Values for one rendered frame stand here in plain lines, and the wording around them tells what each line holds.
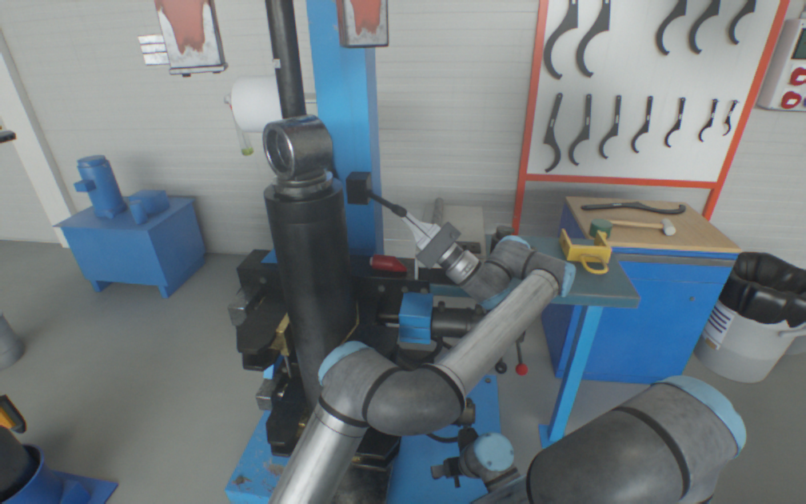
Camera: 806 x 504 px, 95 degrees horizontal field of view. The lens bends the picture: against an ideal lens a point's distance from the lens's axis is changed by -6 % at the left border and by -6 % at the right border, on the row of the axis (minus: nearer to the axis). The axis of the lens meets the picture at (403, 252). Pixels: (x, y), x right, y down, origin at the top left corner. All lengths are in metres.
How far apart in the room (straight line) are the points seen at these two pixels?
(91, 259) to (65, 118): 1.32
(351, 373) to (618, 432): 0.45
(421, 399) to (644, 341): 1.98
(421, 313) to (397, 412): 0.64
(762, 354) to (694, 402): 2.42
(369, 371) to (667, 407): 0.46
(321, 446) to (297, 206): 0.56
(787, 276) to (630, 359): 1.05
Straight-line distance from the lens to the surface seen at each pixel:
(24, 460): 2.26
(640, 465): 0.52
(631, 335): 2.51
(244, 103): 2.01
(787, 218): 4.07
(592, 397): 2.60
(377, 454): 1.57
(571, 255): 1.61
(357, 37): 1.02
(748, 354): 2.99
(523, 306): 0.94
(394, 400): 0.72
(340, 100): 1.42
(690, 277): 2.38
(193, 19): 1.01
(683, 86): 3.27
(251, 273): 1.56
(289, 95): 1.40
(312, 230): 1.05
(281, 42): 1.39
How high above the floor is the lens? 1.85
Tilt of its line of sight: 30 degrees down
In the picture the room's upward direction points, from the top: 1 degrees counter-clockwise
